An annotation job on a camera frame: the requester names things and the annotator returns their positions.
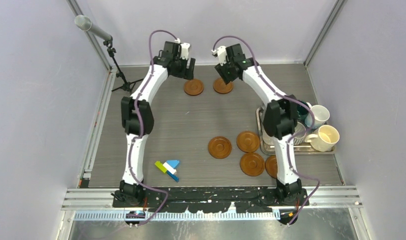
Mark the grey microphone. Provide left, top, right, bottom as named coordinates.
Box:
left=74, top=15, right=113, bottom=41

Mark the ribbed grey cup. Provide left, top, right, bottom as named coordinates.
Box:
left=293, top=121, right=307, bottom=146

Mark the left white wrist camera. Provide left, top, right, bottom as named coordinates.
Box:
left=174, top=38, right=191, bottom=60

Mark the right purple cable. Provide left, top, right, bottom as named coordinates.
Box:
left=212, top=35, right=321, bottom=227

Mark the black microphone tripod stand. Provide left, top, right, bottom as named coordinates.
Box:
left=103, top=39, right=144, bottom=94

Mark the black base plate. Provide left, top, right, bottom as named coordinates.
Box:
left=111, top=186, right=309, bottom=214

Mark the aluminium frame rail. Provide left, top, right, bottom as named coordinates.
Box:
left=61, top=185, right=363, bottom=222

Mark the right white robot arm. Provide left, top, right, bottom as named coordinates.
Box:
left=211, top=43, right=308, bottom=206

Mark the coloured toy brick stack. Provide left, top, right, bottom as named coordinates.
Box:
left=154, top=159, right=180, bottom=183

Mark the ribbed clear glass cup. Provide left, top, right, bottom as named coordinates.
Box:
left=261, top=127, right=275, bottom=148

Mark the white mug blue outside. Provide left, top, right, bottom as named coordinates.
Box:
left=304, top=104, right=330, bottom=130

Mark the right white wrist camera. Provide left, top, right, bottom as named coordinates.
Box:
left=211, top=45, right=228, bottom=66

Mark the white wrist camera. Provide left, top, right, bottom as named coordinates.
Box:
left=174, top=38, right=191, bottom=60
left=211, top=45, right=228, bottom=66

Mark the metal tray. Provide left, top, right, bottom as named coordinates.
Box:
left=255, top=107, right=335, bottom=155

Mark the dark teal mug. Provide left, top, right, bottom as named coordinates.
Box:
left=297, top=100, right=312, bottom=123

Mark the cream mug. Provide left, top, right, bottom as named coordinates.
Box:
left=304, top=124, right=340, bottom=152

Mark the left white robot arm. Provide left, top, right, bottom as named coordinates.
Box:
left=113, top=40, right=196, bottom=207

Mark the wooden coaster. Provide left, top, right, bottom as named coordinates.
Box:
left=212, top=78, right=234, bottom=94
left=239, top=152, right=265, bottom=177
left=207, top=136, right=232, bottom=159
left=265, top=155, right=278, bottom=179
left=183, top=79, right=204, bottom=96
left=236, top=131, right=260, bottom=153

